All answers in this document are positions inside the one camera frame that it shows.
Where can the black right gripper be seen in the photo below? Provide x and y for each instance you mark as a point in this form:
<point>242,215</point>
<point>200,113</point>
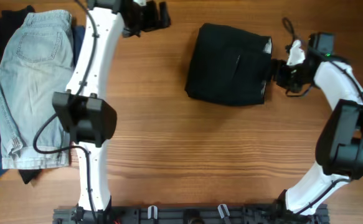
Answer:
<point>281,73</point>

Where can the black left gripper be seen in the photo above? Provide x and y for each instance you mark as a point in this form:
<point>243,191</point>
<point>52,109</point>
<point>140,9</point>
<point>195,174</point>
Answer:
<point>150,16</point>

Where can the black shorts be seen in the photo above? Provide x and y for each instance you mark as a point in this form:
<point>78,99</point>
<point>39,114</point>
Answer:
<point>229,66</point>

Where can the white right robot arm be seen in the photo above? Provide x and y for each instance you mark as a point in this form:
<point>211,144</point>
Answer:
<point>339,149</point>

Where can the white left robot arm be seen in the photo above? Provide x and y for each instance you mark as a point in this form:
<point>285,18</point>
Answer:
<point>82,109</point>

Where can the light grey denim shorts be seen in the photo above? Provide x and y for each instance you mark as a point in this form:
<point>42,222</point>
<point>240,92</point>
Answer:
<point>37,62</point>

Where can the black garment at pile bottom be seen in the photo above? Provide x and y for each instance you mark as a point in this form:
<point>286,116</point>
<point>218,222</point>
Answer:
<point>0,34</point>

